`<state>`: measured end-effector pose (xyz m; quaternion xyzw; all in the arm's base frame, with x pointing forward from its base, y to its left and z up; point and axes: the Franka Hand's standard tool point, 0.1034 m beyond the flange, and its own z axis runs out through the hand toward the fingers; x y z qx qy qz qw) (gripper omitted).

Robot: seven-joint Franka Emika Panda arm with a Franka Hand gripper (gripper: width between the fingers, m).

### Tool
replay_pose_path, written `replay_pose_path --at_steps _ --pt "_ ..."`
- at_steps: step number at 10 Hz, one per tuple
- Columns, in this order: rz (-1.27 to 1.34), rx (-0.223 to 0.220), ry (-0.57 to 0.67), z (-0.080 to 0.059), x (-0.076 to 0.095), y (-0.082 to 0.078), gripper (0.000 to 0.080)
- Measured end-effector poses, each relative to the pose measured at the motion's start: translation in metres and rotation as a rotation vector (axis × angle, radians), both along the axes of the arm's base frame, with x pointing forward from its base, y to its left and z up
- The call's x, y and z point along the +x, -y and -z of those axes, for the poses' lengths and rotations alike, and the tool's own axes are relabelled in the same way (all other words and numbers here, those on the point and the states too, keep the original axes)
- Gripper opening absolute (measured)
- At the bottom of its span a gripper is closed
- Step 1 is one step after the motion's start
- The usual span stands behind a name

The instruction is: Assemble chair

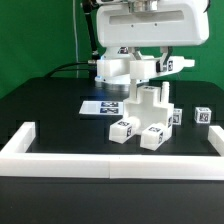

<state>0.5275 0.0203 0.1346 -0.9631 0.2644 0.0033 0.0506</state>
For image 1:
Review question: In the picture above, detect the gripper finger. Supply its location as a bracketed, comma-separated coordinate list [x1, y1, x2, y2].
[159, 46, 173, 72]
[133, 47, 142, 60]

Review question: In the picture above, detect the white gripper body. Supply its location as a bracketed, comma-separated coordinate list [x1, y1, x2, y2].
[96, 0, 210, 47]

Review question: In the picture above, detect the white chair seat part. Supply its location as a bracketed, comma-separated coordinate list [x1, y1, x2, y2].
[123, 82, 174, 140]

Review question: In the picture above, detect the white chair back frame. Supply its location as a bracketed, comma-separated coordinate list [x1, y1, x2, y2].
[95, 56, 195, 90]

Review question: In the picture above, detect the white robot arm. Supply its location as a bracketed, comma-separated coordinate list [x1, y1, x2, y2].
[97, 0, 210, 80]

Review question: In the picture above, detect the small tagged cube left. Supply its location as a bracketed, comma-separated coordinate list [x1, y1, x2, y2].
[173, 108, 182, 125]

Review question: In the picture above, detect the small tagged cube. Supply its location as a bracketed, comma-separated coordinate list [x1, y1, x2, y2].
[173, 108, 182, 125]
[194, 107, 212, 124]

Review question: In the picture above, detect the small tagged cube right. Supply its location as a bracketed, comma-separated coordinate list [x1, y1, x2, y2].
[194, 107, 212, 124]

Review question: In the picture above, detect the white marker base sheet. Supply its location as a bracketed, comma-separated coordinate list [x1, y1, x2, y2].
[79, 101, 123, 115]

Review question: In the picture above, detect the white U-shaped fence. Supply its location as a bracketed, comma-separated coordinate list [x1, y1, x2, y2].
[0, 122, 224, 180]

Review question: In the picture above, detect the black cable on table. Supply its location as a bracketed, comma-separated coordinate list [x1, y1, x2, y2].
[44, 61, 101, 79]

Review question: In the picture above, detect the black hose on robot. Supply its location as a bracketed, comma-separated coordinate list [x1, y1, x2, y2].
[79, 0, 101, 62]

